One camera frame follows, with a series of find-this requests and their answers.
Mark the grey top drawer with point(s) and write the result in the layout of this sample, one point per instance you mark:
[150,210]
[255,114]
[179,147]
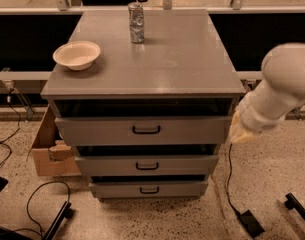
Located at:
[123,131]

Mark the black stand leg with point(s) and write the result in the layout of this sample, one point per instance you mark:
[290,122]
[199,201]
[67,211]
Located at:
[292,203]
[65,213]

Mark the silver drink can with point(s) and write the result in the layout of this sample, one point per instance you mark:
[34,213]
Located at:
[136,22]

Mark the white paper bowl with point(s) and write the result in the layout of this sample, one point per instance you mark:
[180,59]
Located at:
[77,55]

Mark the black stand leg left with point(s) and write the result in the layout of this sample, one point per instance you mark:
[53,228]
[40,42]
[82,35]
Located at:
[65,213]

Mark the grey bottom drawer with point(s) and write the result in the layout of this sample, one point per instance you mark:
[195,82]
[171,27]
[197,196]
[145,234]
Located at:
[148,189]

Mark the foam-covered gripper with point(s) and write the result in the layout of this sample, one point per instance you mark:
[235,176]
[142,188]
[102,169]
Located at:
[253,118]

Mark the metal railing frame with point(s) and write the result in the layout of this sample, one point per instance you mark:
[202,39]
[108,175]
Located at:
[30,30]

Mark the grey drawer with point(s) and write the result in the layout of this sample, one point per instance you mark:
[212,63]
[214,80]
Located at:
[148,189]
[123,131]
[147,165]

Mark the grey middle drawer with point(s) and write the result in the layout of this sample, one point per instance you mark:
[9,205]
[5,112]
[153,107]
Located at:
[147,165]

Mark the black power adapter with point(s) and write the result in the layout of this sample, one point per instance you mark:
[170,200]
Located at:
[250,224]

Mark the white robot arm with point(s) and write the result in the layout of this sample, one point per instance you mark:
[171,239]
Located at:
[281,90]

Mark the grey drawer cabinet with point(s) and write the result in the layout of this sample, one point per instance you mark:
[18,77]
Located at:
[181,69]

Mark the brown cardboard box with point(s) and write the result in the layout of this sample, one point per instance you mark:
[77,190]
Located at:
[51,156]

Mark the black stand leg right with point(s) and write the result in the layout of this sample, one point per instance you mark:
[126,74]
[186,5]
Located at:
[292,203]

